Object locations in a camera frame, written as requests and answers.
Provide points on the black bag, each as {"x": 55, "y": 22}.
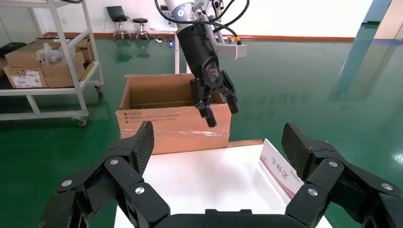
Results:
{"x": 11, "y": 48}

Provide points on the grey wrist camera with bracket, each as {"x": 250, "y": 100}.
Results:
{"x": 233, "y": 51}

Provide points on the plain cardboard box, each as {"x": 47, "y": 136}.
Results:
{"x": 22, "y": 56}
{"x": 50, "y": 70}
{"x": 83, "y": 50}
{"x": 59, "y": 82}

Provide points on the black round stool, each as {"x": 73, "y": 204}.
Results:
{"x": 140, "y": 20}
{"x": 121, "y": 19}

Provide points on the white table with legs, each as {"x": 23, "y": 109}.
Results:
{"x": 177, "y": 56}

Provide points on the black laptop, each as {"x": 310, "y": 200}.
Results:
{"x": 116, "y": 12}

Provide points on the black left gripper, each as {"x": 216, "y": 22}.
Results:
{"x": 200, "y": 53}

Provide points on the cardboard box with white labels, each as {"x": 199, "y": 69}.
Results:
{"x": 19, "y": 78}

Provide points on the blue pillar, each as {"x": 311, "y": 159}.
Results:
{"x": 355, "y": 63}

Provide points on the white metal rack cart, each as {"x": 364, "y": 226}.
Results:
{"x": 47, "y": 92}

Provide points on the white plastic bag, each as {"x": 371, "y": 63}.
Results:
{"x": 50, "y": 55}

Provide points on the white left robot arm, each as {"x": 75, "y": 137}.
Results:
{"x": 179, "y": 8}

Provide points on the black device with blue light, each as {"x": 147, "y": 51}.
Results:
{"x": 170, "y": 44}

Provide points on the acrylic sign with red stripe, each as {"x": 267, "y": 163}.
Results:
{"x": 277, "y": 170}

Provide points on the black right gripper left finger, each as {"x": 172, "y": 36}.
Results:
{"x": 126, "y": 176}

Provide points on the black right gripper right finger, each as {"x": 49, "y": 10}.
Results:
{"x": 330, "y": 176}

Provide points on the large cardboard box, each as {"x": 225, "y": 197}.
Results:
{"x": 173, "y": 132}

